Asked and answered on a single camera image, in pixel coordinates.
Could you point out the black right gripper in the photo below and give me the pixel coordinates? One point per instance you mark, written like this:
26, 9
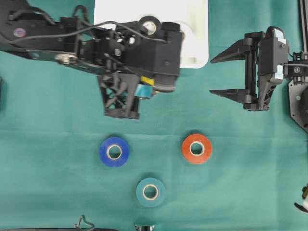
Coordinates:
247, 49

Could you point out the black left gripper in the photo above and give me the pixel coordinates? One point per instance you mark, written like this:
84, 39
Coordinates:
110, 50

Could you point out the yellow tape roll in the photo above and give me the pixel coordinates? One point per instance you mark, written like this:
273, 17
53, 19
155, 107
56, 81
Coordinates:
149, 81

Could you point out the black tape roll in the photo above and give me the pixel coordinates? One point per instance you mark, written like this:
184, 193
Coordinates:
151, 23

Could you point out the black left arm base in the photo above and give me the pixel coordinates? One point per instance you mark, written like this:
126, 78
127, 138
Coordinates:
1, 82

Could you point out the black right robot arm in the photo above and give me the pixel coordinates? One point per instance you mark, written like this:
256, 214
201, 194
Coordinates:
265, 89

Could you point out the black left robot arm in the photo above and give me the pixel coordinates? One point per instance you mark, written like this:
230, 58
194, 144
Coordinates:
31, 33

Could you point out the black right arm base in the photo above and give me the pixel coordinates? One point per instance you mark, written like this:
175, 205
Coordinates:
299, 103

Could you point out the blue tape roll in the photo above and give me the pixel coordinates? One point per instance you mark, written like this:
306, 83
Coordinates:
114, 152

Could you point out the white plastic tray case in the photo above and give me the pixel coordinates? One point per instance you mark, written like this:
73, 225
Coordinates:
192, 15

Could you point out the red tape roll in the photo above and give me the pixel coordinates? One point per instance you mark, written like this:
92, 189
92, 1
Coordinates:
196, 148

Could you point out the teal green tape roll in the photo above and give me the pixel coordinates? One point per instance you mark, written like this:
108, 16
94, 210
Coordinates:
150, 192

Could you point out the green table cloth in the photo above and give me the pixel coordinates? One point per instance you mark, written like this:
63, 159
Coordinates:
52, 124

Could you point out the white black object right edge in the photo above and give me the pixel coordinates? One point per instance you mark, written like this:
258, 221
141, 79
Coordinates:
304, 206

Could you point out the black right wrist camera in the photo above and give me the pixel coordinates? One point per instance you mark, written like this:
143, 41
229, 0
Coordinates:
273, 54

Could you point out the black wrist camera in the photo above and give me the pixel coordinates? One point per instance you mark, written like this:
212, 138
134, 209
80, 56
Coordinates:
158, 58
273, 54

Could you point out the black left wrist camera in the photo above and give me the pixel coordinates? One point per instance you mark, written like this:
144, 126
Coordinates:
158, 58

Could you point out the metal camera mount bottom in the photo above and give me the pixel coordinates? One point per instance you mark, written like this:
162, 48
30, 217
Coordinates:
144, 227

